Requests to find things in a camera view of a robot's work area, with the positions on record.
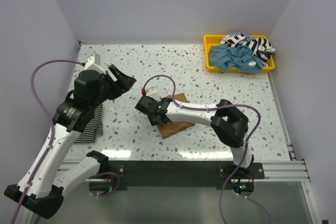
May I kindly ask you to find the blue tank top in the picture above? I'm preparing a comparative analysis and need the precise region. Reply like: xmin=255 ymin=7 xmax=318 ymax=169
xmin=208 ymin=44 xmax=263 ymax=73

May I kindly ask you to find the black white striped tank top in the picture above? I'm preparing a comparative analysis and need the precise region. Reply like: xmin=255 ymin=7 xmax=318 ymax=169
xmin=75 ymin=105 xmax=103 ymax=144

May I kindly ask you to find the yellow plastic bin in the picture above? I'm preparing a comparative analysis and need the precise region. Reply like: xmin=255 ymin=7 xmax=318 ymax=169
xmin=204 ymin=32 xmax=276 ymax=73

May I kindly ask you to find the aluminium frame rail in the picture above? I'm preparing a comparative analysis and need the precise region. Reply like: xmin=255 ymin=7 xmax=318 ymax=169
xmin=60 ymin=158 xmax=312 ymax=183

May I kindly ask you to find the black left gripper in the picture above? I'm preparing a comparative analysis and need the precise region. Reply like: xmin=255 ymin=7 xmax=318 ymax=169
xmin=90 ymin=64 xmax=136 ymax=109

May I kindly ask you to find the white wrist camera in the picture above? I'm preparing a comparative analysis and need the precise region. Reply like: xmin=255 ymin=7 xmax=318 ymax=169
xmin=83 ymin=52 xmax=113 ymax=80
xmin=141 ymin=87 xmax=161 ymax=101

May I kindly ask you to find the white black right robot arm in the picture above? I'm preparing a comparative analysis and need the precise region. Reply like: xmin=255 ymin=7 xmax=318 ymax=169
xmin=135 ymin=95 xmax=254 ymax=178

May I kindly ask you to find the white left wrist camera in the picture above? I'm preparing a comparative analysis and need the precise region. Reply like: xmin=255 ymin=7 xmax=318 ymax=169
xmin=83 ymin=52 xmax=113 ymax=80

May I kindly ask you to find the navy white striped tank top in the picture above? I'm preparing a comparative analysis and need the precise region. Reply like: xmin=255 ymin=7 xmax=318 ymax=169
xmin=220 ymin=31 xmax=276 ymax=67

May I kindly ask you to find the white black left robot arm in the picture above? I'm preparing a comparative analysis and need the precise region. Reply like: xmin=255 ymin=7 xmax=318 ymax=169
xmin=4 ymin=63 xmax=136 ymax=219

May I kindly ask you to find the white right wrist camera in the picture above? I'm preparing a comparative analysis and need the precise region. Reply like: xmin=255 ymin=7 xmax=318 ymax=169
xmin=141 ymin=87 xmax=161 ymax=101

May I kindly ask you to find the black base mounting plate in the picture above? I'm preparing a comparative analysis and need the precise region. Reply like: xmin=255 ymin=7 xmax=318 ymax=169
xmin=89 ymin=160 xmax=265 ymax=191

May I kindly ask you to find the tan tank top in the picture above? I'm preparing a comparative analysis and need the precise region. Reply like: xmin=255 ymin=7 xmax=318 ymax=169
xmin=157 ymin=93 xmax=195 ymax=139

